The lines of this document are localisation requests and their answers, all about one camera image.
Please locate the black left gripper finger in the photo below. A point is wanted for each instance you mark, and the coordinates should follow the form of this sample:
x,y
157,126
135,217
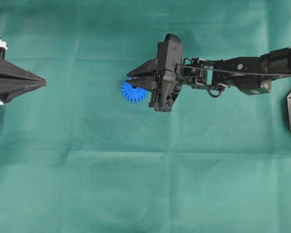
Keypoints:
x,y
10,88
10,70

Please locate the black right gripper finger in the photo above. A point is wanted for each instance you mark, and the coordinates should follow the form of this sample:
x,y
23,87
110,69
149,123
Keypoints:
x,y
147,82
148,68

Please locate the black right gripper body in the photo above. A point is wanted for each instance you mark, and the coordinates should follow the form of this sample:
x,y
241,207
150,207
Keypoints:
x,y
168,88

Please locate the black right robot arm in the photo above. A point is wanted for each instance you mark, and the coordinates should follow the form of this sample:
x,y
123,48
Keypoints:
x,y
251,75

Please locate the blue plastic gear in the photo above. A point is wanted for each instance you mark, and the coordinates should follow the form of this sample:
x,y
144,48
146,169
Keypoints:
x,y
133,94

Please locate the green table cloth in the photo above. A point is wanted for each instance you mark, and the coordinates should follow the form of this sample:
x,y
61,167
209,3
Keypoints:
x,y
76,157

